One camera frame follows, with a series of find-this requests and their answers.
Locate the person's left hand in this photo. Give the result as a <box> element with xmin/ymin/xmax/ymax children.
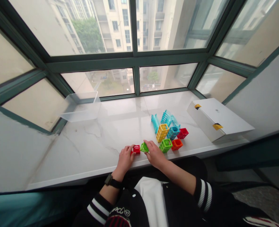
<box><xmin>117</xmin><ymin>144</ymin><xmax>137</xmax><ymax>175</ymax></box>

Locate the person's right hand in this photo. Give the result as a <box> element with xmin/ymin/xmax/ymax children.
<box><xmin>143</xmin><ymin>140</ymin><xmax>169</xmax><ymax>170</ymax></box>

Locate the tall green cube block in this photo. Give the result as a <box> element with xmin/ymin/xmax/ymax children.
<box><xmin>159</xmin><ymin>138</ymin><xmax>173</xmax><ymax>154</ymax></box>

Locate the tall yellow tower block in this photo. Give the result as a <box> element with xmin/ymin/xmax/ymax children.
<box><xmin>156</xmin><ymin>123</ymin><xmax>170</xmax><ymax>143</ymax></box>

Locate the group of clear blue track pieces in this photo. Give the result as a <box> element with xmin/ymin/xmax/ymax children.
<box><xmin>150</xmin><ymin>109</ymin><xmax>181</xmax><ymax>135</ymax></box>

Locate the tall blue tower block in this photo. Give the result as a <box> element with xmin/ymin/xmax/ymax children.
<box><xmin>166</xmin><ymin>126</ymin><xmax>181</xmax><ymax>141</ymax></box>

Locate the orange cube block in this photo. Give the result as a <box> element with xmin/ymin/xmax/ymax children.
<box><xmin>171</xmin><ymin>139</ymin><xmax>184</xmax><ymax>151</ymax></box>

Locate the large red cube block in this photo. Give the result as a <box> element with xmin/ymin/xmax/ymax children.
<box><xmin>177</xmin><ymin>128</ymin><xmax>189</xmax><ymax>140</ymax></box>

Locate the clear plastic container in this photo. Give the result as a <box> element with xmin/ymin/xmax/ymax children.
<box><xmin>60</xmin><ymin>90</ymin><xmax>102</xmax><ymax>123</ymax></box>

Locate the person's body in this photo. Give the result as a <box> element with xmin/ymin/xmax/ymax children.
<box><xmin>72</xmin><ymin>156</ymin><xmax>279</xmax><ymax>227</ymax></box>

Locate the green framed window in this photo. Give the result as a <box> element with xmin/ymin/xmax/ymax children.
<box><xmin>0</xmin><ymin>0</ymin><xmax>279</xmax><ymax>135</ymax></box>

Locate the white cardboard box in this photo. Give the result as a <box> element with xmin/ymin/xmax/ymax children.
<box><xmin>186</xmin><ymin>98</ymin><xmax>256</xmax><ymax>143</ymax></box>

